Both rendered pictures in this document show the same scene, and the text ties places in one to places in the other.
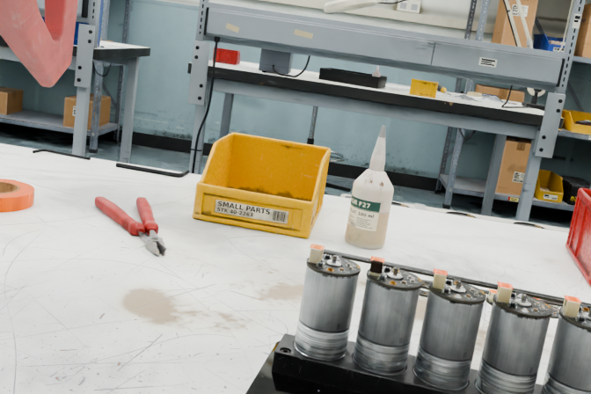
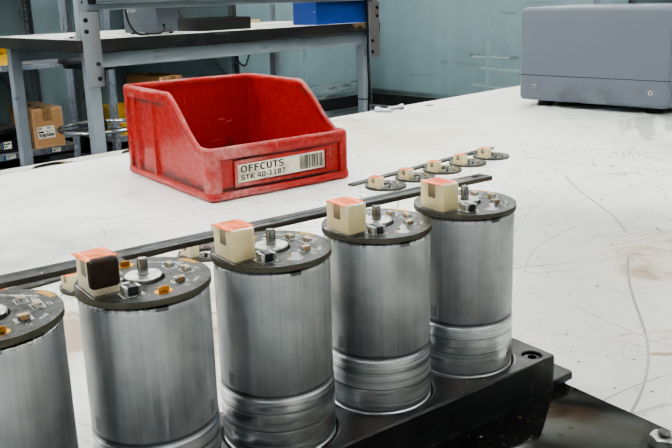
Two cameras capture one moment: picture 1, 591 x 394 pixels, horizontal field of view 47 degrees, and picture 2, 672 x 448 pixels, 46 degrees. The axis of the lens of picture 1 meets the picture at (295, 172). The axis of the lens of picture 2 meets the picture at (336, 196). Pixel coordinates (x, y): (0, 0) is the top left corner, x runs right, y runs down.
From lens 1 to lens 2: 0.18 m
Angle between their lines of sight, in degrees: 46
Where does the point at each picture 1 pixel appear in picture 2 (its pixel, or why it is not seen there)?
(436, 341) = (283, 367)
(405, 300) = (203, 314)
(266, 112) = not seen: outside the picture
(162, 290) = not seen: outside the picture
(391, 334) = (197, 404)
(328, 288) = (15, 379)
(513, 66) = not seen: outside the picture
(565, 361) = (469, 288)
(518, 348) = (412, 303)
